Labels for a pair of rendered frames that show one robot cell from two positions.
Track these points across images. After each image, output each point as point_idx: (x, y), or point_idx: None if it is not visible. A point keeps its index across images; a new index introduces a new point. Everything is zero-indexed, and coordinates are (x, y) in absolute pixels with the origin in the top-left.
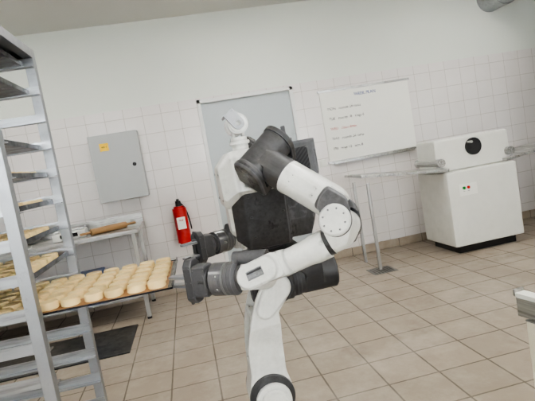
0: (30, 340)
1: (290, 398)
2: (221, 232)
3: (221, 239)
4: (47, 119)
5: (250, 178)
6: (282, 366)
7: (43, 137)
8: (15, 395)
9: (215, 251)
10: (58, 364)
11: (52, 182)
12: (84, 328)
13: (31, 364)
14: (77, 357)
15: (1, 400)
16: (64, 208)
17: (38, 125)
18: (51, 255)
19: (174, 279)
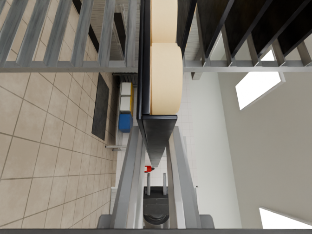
0: (107, 24)
1: None
2: (168, 226)
3: (160, 227)
4: (302, 70)
5: None
6: None
7: (289, 62)
8: (66, 9)
9: (148, 215)
10: (77, 36)
11: (247, 61)
12: (103, 62)
13: (86, 22)
14: (78, 53)
15: (66, 0)
16: (222, 66)
17: (300, 61)
18: (190, 29)
19: (172, 149)
